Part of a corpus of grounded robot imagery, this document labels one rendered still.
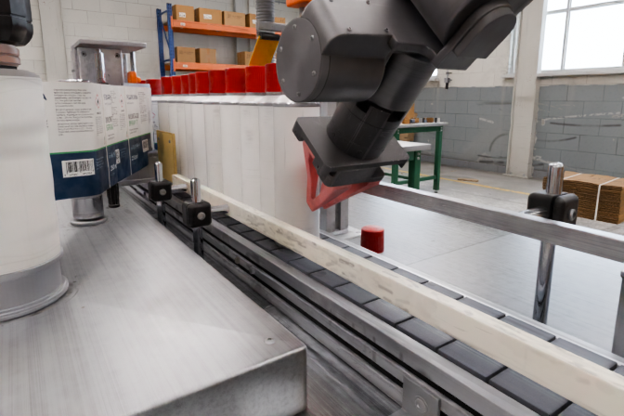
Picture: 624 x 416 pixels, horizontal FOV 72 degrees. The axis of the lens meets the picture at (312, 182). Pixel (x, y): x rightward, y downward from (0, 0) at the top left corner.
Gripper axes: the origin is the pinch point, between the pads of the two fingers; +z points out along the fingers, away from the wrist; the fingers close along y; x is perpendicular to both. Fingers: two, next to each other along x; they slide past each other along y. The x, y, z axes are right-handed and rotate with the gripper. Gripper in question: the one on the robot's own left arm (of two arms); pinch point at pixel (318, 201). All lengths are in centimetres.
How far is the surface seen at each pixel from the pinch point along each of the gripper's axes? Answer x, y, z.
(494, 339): 20.6, 4.8, -12.8
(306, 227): 1.1, 0.9, 3.1
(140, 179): -35.0, 7.2, 33.6
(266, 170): -7.7, 2.1, 3.1
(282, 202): -1.9, 2.9, 2.0
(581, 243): 18.4, -2.8, -16.9
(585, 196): -57, -382, 139
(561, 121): -173, -540, 158
